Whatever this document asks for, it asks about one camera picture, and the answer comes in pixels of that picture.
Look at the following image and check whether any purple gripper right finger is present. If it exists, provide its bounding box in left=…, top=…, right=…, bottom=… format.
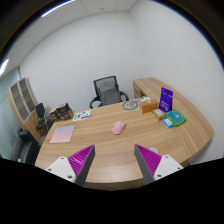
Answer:
left=133, top=143, right=185, bottom=186

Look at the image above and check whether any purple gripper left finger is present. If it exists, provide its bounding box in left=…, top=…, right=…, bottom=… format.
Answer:
left=45, top=144, right=96, bottom=187

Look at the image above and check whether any pink mouse pad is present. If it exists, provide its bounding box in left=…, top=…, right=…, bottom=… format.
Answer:
left=50, top=125, right=75, bottom=143

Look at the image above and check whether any pink computer mouse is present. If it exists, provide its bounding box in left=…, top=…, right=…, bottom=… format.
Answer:
left=112, top=121, right=126, bottom=135

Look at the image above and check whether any small blue packet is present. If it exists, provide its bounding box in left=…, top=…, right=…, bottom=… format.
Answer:
left=163, top=118, right=174, bottom=128

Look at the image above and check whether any small yellow box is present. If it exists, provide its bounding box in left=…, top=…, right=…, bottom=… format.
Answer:
left=152, top=109, right=165, bottom=120

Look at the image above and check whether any green packet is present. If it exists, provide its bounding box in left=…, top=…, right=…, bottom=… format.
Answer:
left=166, top=110, right=186, bottom=126

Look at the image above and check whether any dark box with items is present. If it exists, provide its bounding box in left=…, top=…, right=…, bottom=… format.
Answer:
left=50, top=103, right=73, bottom=121

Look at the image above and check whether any small black chair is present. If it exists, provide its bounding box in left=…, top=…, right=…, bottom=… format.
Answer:
left=36, top=103, right=52, bottom=131

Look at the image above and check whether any orange cardboard box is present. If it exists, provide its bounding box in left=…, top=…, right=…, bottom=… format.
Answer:
left=140, top=100, right=158, bottom=113

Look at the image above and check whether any dark grey armchair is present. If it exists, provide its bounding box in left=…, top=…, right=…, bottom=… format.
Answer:
left=10, top=130, right=40, bottom=165

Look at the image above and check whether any white paper card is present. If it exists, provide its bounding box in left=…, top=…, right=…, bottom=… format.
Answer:
left=140, top=96, right=151, bottom=102

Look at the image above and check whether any black mesh office chair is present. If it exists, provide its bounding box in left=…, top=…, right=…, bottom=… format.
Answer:
left=89, top=76, right=129, bottom=108

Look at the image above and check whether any wooden bookshelf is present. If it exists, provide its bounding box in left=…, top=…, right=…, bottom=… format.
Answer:
left=7, top=78, right=40, bottom=141

